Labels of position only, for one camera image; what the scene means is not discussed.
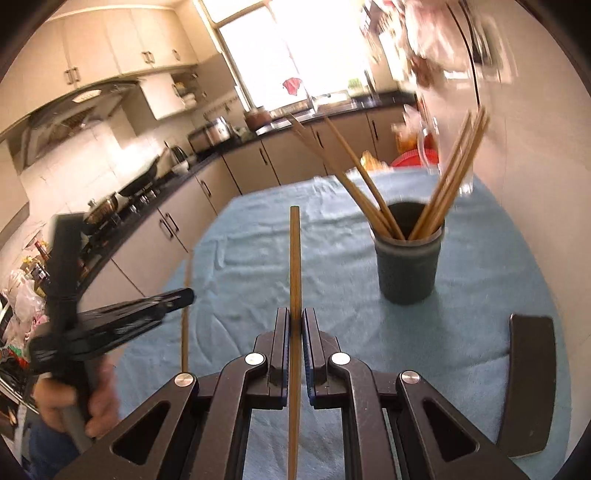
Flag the black cable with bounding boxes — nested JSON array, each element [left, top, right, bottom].
[[445, 0, 481, 112]]

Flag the blue tablecloth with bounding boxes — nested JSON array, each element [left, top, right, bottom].
[[115, 168, 559, 480]]

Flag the dark round chopstick holder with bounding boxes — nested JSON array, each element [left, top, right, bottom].
[[373, 200, 446, 305]]

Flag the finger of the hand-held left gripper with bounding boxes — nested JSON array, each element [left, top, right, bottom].
[[156, 287, 195, 319]]

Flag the cream side cabinet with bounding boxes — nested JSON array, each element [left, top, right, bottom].
[[0, 138, 31, 241]]

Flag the bunch of wooden chopsticks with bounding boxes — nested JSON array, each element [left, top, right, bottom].
[[285, 107, 490, 241]]

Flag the black wok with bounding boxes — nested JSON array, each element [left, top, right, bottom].
[[117, 152, 160, 197]]

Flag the silver rice cooker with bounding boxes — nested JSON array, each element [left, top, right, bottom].
[[187, 116, 232, 153]]

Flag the white plastic bag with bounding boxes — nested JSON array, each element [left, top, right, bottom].
[[2, 270, 47, 342]]

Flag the clear glass mug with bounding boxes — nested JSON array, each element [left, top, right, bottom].
[[418, 115, 476, 195]]

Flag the pink clear plastic bag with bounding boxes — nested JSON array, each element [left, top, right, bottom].
[[402, 0, 472, 70]]

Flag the metal pot with lid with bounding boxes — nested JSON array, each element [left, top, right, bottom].
[[83, 194, 120, 224]]

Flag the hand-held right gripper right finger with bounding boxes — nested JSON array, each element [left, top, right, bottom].
[[302, 308, 532, 480]]

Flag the steel kitchen sink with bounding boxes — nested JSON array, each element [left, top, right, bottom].
[[268, 92, 356, 118]]

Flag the long wooden chopstick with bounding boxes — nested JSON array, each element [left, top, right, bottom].
[[181, 257, 194, 374], [287, 206, 302, 480]]

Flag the group of condiment bottles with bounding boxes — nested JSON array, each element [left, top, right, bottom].
[[18, 231, 54, 287]]

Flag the cream upper wall cabinets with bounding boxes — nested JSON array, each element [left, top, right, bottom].
[[0, 7, 199, 93]]

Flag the kitchen window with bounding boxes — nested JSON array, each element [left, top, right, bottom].
[[198, 0, 375, 107]]

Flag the black kitchen countertop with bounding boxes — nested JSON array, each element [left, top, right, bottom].
[[69, 90, 419, 296]]

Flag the grey lower kitchen cabinets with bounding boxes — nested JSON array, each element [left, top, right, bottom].
[[76, 104, 421, 324]]

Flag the yellow plastic bag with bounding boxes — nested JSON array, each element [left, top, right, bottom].
[[360, 150, 393, 171]]

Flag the black gas stove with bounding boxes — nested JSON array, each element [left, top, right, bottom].
[[115, 182, 162, 213]]

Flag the white bag with orange contents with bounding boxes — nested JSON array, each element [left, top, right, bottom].
[[392, 104, 428, 153]]

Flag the brown clay pot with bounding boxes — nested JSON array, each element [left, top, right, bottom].
[[245, 106, 271, 131]]

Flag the small brown hanging bag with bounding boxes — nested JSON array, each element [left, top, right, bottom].
[[411, 55, 437, 86]]

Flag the open wall cabinet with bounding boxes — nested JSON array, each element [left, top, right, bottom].
[[139, 53, 241, 121]]

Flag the steel range hood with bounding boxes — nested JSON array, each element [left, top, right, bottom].
[[18, 79, 141, 171]]

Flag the person's left hand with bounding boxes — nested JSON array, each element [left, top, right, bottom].
[[36, 357, 122, 438]]

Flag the white power strip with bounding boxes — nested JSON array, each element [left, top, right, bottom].
[[475, 28, 495, 65]]

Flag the red plastic basin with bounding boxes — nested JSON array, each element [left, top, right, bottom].
[[392, 150, 439, 169]]

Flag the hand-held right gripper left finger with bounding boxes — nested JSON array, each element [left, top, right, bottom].
[[55, 307, 293, 480]]

